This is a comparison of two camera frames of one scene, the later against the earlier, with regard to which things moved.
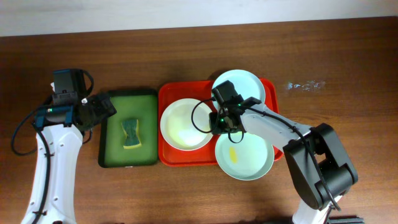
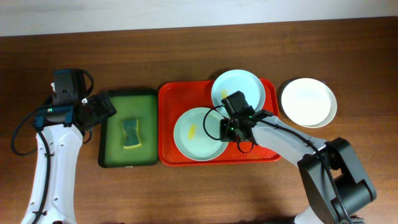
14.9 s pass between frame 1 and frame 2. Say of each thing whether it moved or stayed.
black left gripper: stayed
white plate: moved
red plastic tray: stayed
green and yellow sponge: stayed
